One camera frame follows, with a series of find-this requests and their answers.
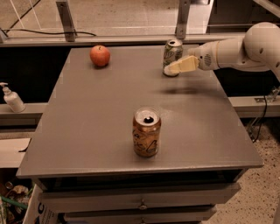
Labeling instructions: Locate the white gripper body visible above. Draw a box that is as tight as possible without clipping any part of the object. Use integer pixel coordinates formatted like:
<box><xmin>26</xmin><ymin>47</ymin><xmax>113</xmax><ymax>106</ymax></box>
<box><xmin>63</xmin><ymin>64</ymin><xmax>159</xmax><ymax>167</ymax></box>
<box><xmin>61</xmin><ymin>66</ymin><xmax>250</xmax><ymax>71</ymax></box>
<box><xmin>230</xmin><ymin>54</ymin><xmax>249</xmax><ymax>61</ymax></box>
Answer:
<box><xmin>187</xmin><ymin>41</ymin><xmax>219</xmax><ymax>70</ymax></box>

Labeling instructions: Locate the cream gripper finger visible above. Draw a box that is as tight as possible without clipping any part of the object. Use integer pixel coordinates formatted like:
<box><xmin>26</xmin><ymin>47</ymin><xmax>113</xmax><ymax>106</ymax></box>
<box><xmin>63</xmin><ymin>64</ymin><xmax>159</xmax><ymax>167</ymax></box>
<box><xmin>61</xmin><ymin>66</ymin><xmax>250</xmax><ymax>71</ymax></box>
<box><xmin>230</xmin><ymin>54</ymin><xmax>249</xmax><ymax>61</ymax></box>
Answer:
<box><xmin>164</xmin><ymin>55</ymin><xmax>200</xmax><ymax>75</ymax></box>

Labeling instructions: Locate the green white 7up can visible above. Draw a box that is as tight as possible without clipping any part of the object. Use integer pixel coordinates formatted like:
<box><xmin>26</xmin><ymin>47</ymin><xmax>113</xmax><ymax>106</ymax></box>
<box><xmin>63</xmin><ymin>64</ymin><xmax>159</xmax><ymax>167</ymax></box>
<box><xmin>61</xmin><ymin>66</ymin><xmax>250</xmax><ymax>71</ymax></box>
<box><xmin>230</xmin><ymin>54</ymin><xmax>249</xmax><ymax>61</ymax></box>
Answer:
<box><xmin>163</xmin><ymin>38</ymin><xmax>183</xmax><ymax>77</ymax></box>

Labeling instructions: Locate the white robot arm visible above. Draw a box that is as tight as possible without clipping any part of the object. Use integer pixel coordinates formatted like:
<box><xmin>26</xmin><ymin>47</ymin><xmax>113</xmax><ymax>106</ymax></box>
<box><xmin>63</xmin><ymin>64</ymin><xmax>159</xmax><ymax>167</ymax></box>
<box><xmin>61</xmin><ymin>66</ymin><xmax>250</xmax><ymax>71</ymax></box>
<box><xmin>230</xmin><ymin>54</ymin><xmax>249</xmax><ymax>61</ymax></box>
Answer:
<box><xmin>164</xmin><ymin>22</ymin><xmax>280</xmax><ymax>81</ymax></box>

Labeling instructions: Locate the orange soda can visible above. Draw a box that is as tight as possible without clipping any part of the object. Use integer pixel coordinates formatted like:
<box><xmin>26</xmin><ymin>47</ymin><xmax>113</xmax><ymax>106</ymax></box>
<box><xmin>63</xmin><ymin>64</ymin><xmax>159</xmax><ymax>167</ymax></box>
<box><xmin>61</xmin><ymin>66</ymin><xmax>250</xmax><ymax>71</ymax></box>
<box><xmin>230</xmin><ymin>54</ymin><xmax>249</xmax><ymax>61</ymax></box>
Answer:
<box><xmin>132</xmin><ymin>108</ymin><xmax>161</xmax><ymax>158</ymax></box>

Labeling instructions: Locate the red apple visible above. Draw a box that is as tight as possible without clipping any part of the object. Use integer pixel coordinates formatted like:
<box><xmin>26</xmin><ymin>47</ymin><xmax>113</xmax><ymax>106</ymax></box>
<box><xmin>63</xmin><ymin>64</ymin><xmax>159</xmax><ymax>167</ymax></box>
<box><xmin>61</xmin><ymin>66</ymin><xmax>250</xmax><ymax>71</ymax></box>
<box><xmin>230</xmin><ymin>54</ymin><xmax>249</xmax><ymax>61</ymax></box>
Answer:
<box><xmin>89</xmin><ymin>45</ymin><xmax>110</xmax><ymax>67</ymax></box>

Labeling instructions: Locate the grey lower drawer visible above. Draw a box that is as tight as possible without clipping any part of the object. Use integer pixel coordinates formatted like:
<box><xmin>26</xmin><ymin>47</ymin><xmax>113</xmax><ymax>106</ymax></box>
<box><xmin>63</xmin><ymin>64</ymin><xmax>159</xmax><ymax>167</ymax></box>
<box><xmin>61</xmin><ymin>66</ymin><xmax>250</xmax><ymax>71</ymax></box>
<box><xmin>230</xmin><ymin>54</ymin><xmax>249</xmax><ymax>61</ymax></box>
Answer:
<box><xmin>64</xmin><ymin>206</ymin><xmax>216</xmax><ymax>224</ymax></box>

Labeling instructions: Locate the grey drawer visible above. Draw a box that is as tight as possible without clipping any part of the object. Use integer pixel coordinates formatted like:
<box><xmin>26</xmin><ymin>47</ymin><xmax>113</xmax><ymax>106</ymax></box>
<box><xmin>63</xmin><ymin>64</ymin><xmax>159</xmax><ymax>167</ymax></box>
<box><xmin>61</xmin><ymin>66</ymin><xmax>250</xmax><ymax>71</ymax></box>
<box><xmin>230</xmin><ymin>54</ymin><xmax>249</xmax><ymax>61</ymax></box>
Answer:
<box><xmin>39</xmin><ymin>183</ymin><xmax>241</xmax><ymax>213</ymax></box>
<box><xmin>64</xmin><ymin>206</ymin><xmax>216</xmax><ymax>224</ymax></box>

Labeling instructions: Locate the grey upper drawer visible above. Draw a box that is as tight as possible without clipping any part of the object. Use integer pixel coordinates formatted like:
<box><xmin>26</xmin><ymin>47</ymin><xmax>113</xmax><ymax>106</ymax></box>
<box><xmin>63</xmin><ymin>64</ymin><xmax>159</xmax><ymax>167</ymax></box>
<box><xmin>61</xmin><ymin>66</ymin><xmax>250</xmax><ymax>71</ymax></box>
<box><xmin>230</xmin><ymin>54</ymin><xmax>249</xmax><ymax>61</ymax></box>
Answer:
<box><xmin>39</xmin><ymin>183</ymin><xmax>241</xmax><ymax>213</ymax></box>

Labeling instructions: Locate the white pump bottle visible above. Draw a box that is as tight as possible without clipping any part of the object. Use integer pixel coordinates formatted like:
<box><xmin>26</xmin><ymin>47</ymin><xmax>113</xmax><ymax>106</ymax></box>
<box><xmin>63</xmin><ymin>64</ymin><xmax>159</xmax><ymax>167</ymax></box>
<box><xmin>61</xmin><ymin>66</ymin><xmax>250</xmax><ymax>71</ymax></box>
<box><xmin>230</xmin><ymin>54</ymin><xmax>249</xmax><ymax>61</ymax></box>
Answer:
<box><xmin>0</xmin><ymin>82</ymin><xmax>25</xmax><ymax>113</ymax></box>

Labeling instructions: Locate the white cardboard box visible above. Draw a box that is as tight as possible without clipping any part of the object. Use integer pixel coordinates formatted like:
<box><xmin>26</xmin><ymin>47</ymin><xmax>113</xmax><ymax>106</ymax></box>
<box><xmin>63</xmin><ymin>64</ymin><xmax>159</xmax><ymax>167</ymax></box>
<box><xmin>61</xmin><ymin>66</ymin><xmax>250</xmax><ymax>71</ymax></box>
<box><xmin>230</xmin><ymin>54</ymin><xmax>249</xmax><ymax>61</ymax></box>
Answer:
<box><xmin>23</xmin><ymin>185</ymin><xmax>58</xmax><ymax>224</ymax></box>

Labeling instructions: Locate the right metal rail post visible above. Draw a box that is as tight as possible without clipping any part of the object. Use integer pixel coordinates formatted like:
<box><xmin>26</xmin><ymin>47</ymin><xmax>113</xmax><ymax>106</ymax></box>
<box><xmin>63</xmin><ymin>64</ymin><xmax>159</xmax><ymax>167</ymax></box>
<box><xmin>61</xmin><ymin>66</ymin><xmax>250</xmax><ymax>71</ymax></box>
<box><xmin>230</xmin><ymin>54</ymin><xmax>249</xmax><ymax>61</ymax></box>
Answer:
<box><xmin>175</xmin><ymin>0</ymin><xmax>191</xmax><ymax>39</ymax></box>

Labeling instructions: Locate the metal rail post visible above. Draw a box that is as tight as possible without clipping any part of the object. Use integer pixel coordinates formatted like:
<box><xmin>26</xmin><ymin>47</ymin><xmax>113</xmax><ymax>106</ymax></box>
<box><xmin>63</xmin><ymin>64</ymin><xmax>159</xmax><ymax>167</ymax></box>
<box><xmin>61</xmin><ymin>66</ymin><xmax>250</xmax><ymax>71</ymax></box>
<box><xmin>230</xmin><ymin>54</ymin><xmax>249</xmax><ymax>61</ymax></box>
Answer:
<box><xmin>56</xmin><ymin>0</ymin><xmax>76</xmax><ymax>42</ymax></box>
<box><xmin>175</xmin><ymin>0</ymin><xmax>191</xmax><ymax>39</ymax></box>

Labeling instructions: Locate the left metal rail post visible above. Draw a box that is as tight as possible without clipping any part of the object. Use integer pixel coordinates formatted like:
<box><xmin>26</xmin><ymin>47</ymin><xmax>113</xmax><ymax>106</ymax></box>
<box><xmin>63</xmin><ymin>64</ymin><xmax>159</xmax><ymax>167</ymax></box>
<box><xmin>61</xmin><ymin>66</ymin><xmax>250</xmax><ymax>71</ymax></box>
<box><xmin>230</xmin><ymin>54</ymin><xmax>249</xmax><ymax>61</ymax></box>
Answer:
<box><xmin>56</xmin><ymin>0</ymin><xmax>76</xmax><ymax>42</ymax></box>

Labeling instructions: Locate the black cable on floor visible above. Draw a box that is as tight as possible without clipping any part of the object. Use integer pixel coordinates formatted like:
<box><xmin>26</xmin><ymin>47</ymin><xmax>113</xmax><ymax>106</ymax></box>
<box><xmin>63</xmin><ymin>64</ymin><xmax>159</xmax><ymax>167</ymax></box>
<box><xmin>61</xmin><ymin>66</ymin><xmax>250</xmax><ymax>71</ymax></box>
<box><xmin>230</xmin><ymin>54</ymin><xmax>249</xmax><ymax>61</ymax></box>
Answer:
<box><xmin>0</xmin><ymin>27</ymin><xmax>97</xmax><ymax>38</ymax></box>

